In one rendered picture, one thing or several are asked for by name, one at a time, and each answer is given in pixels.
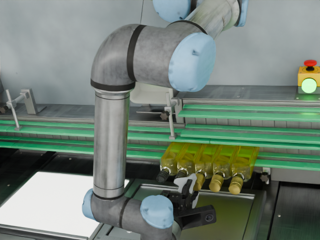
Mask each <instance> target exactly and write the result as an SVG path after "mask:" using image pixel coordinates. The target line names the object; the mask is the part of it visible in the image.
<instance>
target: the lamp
mask: <svg viewBox="0 0 320 240"><path fill-rule="evenodd" d="M316 87H317V82H316V80H314V79H313V78H305V79H304V80H303V82H302V89H303V91H304V92H306V93H311V92H314V90H315V89H316Z"/></svg>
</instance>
